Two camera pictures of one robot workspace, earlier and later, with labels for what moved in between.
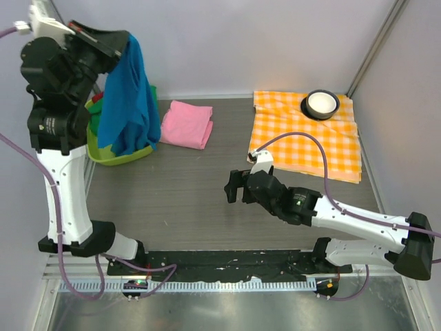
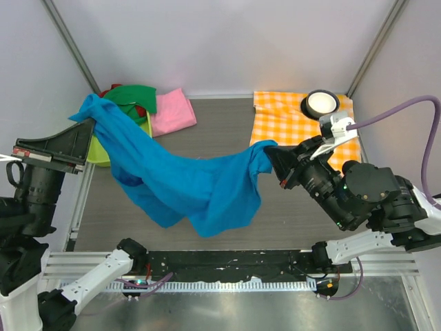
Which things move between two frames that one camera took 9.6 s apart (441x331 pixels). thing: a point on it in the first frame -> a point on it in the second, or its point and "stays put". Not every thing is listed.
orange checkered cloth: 274,115 stays put
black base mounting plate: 237,265 stays put
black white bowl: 320,104 stays put
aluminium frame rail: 77,267 stays put
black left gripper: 115,41 -> 69,147
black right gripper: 237,178 -> 284,160
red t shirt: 97,96 -> 141,110
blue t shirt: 128,119 -> 216,194
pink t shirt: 187,125 -> 173,112
